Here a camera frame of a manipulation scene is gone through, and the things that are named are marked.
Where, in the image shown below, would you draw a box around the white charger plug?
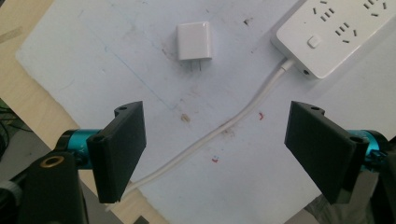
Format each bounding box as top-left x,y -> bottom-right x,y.
176,21 -> 214,72

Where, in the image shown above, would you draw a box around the white power strip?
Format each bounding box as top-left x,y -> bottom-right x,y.
270,0 -> 396,80

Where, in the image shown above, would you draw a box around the black cables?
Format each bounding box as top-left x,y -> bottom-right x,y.
0,104 -> 32,162

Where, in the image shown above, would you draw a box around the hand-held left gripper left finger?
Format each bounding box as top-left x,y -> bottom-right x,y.
56,101 -> 148,204

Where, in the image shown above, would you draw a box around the white power strip cable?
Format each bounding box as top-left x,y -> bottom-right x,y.
106,57 -> 296,212

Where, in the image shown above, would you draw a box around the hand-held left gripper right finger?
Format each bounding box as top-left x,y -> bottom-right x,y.
284,101 -> 396,205

